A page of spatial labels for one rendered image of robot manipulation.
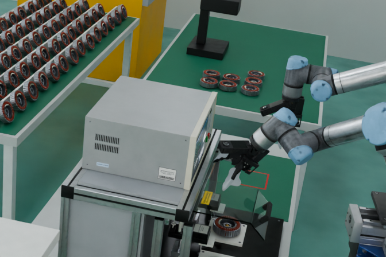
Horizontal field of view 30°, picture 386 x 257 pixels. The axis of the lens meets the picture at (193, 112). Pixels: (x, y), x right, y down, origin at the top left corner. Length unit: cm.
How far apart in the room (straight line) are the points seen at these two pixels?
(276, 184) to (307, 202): 148
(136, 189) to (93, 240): 24
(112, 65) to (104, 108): 377
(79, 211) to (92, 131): 27
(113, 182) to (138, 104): 31
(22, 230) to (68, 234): 52
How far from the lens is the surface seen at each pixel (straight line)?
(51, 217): 297
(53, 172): 482
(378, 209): 279
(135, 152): 248
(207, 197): 257
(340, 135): 244
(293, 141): 242
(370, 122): 215
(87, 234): 254
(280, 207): 322
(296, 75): 272
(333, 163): 547
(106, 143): 249
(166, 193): 246
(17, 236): 204
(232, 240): 288
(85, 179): 250
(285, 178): 347
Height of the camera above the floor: 235
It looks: 23 degrees down
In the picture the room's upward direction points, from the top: 7 degrees clockwise
